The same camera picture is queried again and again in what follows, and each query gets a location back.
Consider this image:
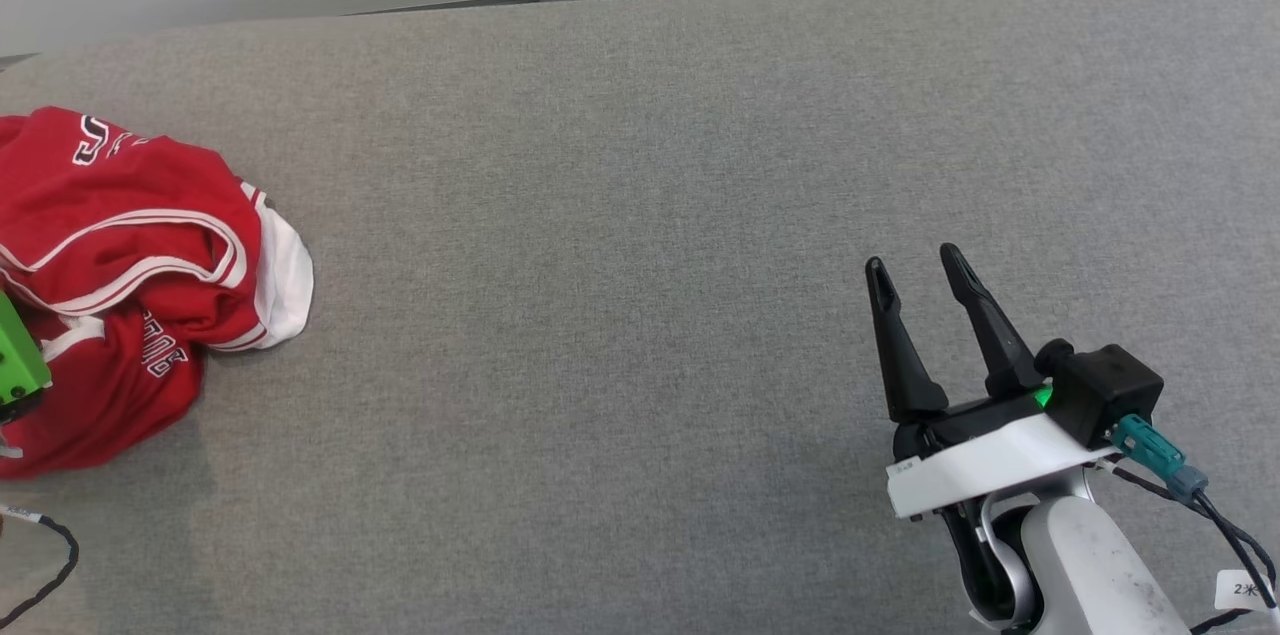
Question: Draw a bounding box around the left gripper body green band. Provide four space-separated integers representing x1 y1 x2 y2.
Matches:
0 290 53 422

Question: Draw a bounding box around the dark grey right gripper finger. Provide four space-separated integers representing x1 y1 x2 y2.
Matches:
939 243 1052 400
865 257 950 423

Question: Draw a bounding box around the red Bulls basketball jersey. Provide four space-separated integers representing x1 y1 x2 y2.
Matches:
0 107 315 353

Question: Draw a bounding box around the white cable label tag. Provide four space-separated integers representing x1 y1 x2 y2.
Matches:
1214 570 1277 612

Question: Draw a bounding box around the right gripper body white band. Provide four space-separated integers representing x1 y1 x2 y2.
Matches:
885 385 1121 521

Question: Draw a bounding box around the right arm cable teal plug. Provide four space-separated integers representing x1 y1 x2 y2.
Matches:
1100 415 1280 634

